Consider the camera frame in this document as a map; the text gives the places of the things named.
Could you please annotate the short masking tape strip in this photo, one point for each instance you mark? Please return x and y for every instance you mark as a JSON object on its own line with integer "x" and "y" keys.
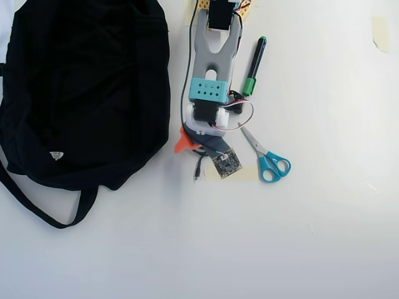
{"x": 381, "y": 34}

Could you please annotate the yellow perforated robot base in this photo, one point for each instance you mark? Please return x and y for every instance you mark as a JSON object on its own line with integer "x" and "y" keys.
{"x": 247, "y": 9}

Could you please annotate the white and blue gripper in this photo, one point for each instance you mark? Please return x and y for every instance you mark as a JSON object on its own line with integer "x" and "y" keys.
{"x": 184, "y": 142}

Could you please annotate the black fabric bag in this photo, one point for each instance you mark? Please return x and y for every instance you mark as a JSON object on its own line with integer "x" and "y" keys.
{"x": 78, "y": 93}

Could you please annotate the camera circuit board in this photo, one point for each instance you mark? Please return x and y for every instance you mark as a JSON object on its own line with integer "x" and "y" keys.
{"x": 227, "y": 164}

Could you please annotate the long masking tape strip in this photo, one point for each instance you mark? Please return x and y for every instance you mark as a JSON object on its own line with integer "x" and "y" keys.
{"x": 247, "y": 173}

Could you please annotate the green black marker pen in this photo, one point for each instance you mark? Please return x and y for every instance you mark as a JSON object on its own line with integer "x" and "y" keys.
{"x": 256, "y": 59}

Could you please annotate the grey teal robot arm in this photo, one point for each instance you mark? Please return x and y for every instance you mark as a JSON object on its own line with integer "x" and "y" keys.
{"x": 202, "y": 62}

